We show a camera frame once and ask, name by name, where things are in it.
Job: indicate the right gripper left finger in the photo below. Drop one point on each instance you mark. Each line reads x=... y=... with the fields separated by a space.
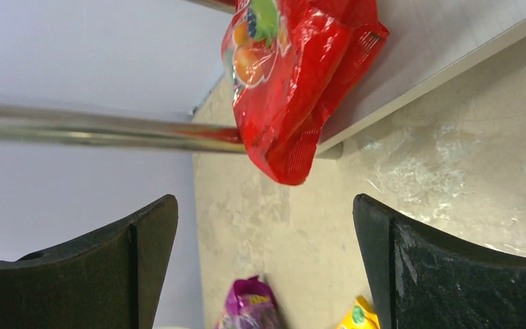
x=111 y=277

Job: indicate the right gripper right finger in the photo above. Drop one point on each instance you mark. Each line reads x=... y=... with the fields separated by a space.
x=422 y=277

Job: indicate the purple candy bag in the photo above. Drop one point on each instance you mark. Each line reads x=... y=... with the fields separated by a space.
x=250 y=304

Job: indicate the red candy bag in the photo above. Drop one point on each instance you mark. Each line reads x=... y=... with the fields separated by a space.
x=291 y=64

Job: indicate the white two-tier shelf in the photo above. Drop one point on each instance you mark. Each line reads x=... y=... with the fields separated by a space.
x=430 y=43

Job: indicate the yellow M&M bag upper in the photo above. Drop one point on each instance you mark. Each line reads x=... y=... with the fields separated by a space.
x=360 y=316

